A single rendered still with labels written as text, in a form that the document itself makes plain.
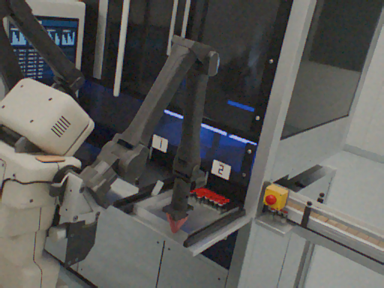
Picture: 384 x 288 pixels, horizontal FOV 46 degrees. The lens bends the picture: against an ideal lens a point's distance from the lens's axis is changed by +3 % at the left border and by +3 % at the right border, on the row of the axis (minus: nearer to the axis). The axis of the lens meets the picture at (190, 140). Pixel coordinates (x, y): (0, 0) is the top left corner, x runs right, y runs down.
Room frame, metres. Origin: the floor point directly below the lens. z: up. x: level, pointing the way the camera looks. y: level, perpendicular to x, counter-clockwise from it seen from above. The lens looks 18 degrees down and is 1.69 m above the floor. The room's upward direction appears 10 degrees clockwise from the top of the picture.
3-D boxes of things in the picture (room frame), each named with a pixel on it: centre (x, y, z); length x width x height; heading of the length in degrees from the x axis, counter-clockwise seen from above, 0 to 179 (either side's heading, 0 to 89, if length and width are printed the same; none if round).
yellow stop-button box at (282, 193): (1.62, -0.37, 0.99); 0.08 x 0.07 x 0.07; 147
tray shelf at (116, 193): (1.69, 0.08, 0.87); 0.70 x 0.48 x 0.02; 57
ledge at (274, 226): (1.64, -0.41, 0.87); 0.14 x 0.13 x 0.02; 147
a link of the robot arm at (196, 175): (1.41, -0.02, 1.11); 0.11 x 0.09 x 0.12; 146
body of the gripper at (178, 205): (1.38, 0.00, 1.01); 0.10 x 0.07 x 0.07; 146
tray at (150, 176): (1.84, 0.19, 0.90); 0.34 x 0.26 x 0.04; 147
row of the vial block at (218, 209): (1.66, -0.10, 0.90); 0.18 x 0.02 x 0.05; 56
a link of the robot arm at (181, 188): (1.38, 0.00, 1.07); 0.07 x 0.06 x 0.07; 146
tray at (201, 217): (1.56, -0.04, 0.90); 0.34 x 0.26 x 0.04; 146
